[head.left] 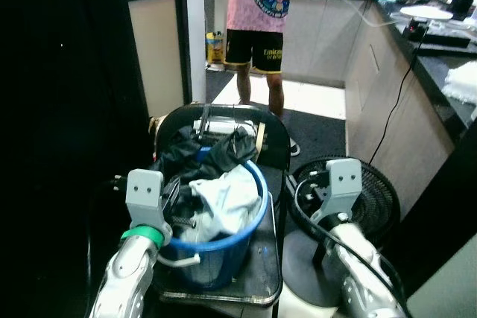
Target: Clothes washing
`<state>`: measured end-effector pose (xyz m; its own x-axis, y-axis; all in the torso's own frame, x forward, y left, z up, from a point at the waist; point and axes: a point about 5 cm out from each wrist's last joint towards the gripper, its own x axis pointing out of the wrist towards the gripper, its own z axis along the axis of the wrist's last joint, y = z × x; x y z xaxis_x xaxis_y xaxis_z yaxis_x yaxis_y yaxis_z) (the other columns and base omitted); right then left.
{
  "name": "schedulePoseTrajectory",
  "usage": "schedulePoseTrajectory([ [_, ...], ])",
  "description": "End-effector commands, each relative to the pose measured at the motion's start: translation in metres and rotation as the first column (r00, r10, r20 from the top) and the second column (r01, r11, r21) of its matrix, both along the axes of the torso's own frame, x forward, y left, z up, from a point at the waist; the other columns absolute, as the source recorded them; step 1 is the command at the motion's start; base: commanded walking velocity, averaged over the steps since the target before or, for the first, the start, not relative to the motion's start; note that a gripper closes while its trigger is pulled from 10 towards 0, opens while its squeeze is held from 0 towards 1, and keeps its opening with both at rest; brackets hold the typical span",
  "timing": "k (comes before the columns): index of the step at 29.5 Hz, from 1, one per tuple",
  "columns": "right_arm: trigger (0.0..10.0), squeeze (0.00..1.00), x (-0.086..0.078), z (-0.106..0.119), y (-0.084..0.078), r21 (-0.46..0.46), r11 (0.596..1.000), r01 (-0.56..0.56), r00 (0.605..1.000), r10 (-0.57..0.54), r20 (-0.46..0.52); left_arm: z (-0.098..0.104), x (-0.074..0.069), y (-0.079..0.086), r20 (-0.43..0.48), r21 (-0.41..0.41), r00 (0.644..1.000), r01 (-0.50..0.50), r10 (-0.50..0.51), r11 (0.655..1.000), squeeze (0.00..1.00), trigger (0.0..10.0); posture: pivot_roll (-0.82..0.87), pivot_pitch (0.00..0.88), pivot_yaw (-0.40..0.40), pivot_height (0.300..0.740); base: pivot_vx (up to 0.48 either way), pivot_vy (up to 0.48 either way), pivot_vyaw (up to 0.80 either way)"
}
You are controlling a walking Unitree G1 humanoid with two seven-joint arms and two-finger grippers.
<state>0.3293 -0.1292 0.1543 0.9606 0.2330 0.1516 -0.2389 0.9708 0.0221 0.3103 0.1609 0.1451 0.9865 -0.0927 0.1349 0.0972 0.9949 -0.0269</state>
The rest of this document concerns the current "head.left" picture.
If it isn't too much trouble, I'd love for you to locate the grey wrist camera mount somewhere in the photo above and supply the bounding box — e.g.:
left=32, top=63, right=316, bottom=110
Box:
left=310, top=158, right=363, bottom=223
left=124, top=169, right=166, bottom=238

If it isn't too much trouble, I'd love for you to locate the white garment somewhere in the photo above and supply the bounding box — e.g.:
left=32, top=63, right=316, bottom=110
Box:
left=186, top=165, right=262, bottom=238

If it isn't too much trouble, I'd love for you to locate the black chair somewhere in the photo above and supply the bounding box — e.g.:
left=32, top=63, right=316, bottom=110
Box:
left=151, top=103, right=294, bottom=309

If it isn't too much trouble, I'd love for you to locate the black floor fan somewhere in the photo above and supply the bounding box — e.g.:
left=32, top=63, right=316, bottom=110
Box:
left=282, top=155, right=402, bottom=309

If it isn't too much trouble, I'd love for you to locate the white folded cloth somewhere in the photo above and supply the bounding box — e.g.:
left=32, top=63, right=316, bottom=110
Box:
left=440, top=60, right=477, bottom=105

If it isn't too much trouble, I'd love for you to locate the black garment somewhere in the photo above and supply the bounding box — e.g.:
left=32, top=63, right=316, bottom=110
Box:
left=151, top=125, right=259, bottom=188

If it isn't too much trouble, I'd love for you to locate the beige counter cabinet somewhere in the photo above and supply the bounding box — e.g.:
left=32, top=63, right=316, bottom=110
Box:
left=285, top=0, right=477, bottom=218

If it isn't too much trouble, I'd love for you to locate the white round plate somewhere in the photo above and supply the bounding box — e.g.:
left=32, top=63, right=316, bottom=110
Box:
left=400, top=5, right=455, bottom=22

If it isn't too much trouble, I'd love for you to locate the black framed beige door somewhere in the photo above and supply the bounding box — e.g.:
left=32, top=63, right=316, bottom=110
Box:
left=119, top=0, right=195, bottom=119

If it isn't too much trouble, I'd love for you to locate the black power adapter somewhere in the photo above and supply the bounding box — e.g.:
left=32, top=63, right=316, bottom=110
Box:
left=404, top=22, right=431, bottom=41

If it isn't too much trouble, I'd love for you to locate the blue plastic laundry basket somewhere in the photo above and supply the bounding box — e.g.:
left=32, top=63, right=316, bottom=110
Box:
left=159, top=156, right=271, bottom=290

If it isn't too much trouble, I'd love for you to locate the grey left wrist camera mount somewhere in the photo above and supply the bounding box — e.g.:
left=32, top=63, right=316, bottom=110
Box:
left=124, top=169, right=166, bottom=238

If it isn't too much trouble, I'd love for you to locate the person in pink shirt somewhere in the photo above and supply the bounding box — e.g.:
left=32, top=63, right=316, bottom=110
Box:
left=221, top=0, right=307, bottom=157

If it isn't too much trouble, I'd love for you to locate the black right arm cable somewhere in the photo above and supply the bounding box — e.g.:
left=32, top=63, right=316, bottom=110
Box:
left=292, top=175, right=407, bottom=315

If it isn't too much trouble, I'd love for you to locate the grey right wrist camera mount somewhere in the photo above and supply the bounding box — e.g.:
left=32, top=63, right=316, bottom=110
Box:
left=310, top=158, right=363, bottom=223

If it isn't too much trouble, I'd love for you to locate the yellow bottle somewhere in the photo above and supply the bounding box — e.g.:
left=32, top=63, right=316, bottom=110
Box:
left=207, top=31, right=225, bottom=66

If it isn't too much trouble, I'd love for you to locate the thin black power cable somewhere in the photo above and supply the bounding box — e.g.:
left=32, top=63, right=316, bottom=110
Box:
left=368, top=31, right=427, bottom=167

